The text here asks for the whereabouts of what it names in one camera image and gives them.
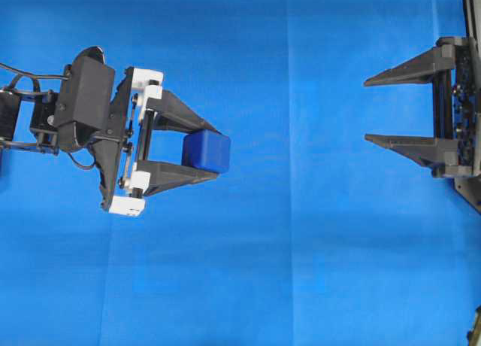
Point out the black aluminium table frame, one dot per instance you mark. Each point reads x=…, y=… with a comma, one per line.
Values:
x=471, y=10

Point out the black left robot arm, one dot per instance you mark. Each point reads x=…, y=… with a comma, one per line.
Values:
x=142, y=138

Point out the blue block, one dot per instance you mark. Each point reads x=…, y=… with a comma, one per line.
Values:
x=207, y=150

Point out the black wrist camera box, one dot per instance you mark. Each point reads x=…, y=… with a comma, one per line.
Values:
x=83, y=100

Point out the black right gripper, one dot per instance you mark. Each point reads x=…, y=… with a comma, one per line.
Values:
x=454, y=66

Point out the blue table cloth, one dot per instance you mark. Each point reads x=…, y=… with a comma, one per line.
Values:
x=313, y=237

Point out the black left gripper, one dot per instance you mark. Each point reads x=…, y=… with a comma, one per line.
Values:
x=123, y=193

